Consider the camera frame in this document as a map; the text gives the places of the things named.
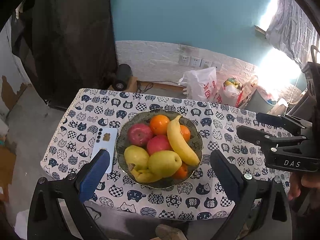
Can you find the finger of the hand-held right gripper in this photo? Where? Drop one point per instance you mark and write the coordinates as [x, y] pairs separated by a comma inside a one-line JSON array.
[[272, 120], [255, 135]]

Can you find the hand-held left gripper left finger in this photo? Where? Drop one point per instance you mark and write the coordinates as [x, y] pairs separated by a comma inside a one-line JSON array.
[[96, 173]]

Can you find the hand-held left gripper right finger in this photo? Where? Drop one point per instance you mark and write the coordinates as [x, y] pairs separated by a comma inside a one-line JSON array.
[[225, 176]]

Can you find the yellow-green pear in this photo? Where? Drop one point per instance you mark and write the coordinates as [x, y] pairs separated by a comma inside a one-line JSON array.
[[163, 163], [136, 157]]

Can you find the small orange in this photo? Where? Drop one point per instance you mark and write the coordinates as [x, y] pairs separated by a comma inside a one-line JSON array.
[[181, 172]]

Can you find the banana with red sticker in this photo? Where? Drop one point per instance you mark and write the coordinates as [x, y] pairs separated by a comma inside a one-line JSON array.
[[181, 142]]

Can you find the red apple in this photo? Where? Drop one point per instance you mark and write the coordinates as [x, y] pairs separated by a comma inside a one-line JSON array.
[[158, 144], [140, 135]]

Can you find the large orange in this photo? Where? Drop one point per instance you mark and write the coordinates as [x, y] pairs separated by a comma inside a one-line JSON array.
[[160, 124]]

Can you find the person's right hand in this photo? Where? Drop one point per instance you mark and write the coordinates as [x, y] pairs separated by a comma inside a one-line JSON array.
[[293, 187]]

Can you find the grey trash bin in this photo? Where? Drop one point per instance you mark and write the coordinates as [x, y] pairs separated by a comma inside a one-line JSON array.
[[260, 101]]

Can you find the light blue smartphone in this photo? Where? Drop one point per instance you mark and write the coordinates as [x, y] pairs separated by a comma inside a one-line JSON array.
[[103, 142]]

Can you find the white paper bag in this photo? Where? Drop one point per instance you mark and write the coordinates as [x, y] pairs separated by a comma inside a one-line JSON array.
[[250, 88]]

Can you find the cat print tablecloth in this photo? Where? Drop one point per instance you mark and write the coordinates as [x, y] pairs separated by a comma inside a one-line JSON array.
[[75, 135]]

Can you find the red and white trash bag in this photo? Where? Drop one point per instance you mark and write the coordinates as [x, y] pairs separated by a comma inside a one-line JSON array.
[[231, 92]]

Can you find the white plastic bag red print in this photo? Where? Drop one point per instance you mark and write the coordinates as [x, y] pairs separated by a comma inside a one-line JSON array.
[[200, 85]]

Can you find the person's shoe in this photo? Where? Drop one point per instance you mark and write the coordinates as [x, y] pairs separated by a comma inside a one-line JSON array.
[[170, 232]]

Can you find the brown cardboard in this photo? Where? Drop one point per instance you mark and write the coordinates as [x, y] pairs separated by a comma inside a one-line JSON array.
[[7, 170]]

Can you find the wooden window ledge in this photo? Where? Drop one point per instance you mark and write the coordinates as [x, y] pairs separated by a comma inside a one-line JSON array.
[[260, 30]]

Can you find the grey plastic window sheet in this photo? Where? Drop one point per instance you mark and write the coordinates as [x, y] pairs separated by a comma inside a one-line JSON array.
[[292, 30]]

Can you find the black cylinder speaker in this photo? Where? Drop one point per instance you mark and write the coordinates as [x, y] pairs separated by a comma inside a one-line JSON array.
[[122, 76]]

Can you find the black cloth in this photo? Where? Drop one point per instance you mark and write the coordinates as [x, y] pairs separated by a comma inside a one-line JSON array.
[[70, 42]]

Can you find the white wall socket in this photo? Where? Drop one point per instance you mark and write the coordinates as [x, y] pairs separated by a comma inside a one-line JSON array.
[[206, 64], [195, 61], [217, 66], [185, 59]]

